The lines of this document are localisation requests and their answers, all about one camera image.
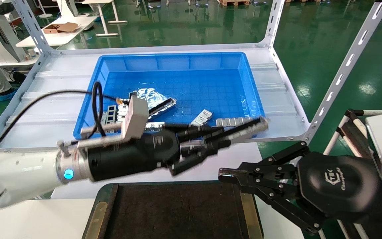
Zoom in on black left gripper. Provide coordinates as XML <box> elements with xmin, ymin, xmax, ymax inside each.
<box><xmin>88</xmin><ymin>117</ymin><xmax>265</xmax><ymax>182</ymax></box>

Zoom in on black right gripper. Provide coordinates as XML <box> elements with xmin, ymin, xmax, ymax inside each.
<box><xmin>218</xmin><ymin>141</ymin><xmax>381</xmax><ymax>235</ymax></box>

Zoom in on silver metal channel bracket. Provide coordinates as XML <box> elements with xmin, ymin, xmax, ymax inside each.
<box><xmin>225</xmin><ymin>116</ymin><xmax>270</xmax><ymax>142</ymax></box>

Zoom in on black container with brass edges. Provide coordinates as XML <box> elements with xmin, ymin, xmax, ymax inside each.
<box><xmin>82</xmin><ymin>181</ymin><xmax>264</xmax><ymax>239</ymax></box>

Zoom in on long flat silver plate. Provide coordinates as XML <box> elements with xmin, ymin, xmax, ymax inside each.
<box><xmin>215</xmin><ymin>116</ymin><xmax>255</xmax><ymax>128</ymax></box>

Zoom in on blue plastic bin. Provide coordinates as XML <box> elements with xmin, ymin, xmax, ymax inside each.
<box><xmin>73</xmin><ymin>51</ymin><xmax>267</xmax><ymax>140</ymax></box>

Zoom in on crumpled silver foil bag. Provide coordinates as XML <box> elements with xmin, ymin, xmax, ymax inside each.
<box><xmin>136</xmin><ymin>88</ymin><xmax>169</xmax><ymax>111</ymax></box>

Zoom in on dark metal slotted plate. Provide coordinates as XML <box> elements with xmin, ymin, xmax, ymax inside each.
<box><xmin>106</xmin><ymin>105</ymin><xmax>117</xmax><ymax>124</ymax></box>

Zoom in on wooden pallet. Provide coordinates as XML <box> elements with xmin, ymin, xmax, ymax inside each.
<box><xmin>217</xmin><ymin>0</ymin><xmax>252</xmax><ymax>7</ymax></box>

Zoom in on white desk with T legs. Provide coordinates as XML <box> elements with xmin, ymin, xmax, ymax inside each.
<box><xmin>78</xmin><ymin>0</ymin><xmax>128</xmax><ymax>37</ymax></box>

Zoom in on white table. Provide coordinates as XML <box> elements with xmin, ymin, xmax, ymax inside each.
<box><xmin>15</xmin><ymin>16</ymin><xmax>98</xmax><ymax>49</ymax></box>

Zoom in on open cardboard box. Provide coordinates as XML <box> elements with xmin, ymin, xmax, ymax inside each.
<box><xmin>43</xmin><ymin>22</ymin><xmax>82</xmax><ymax>35</ymax></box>

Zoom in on white round stand base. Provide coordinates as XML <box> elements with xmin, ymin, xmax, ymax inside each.
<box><xmin>38</xmin><ymin>0</ymin><xmax>54</xmax><ymax>19</ymax></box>

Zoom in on short flat silver bracket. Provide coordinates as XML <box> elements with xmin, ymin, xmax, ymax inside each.
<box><xmin>190</xmin><ymin>109</ymin><xmax>213</xmax><ymax>127</ymax></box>

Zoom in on flat silver slotted bracket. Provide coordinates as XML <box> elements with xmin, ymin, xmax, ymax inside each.
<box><xmin>144</xmin><ymin>121</ymin><xmax>166</xmax><ymax>131</ymax></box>

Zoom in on long silver channel bracket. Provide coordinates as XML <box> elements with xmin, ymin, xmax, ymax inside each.
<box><xmin>148</xmin><ymin>97</ymin><xmax>177</xmax><ymax>120</ymax></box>

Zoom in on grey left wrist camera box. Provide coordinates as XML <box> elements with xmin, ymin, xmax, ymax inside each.
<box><xmin>122</xmin><ymin>93</ymin><xmax>150</xmax><ymax>140</ymax></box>

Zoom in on white pipe frame cart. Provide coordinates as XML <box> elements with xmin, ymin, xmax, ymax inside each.
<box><xmin>324</xmin><ymin>109</ymin><xmax>379</xmax><ymax>158</ymax></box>

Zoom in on silver camera mount bracket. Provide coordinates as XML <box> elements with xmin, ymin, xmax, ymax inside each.
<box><xmin>57</xmin><ymin>122</ymin><xmax>127</xmax><ymax>157</ymax></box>

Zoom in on black camera cable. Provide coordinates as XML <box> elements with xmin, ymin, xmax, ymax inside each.
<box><xmin>0</xmin><ymin>81</ymin><xmax>119</xmax><ymax>165</ymax></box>

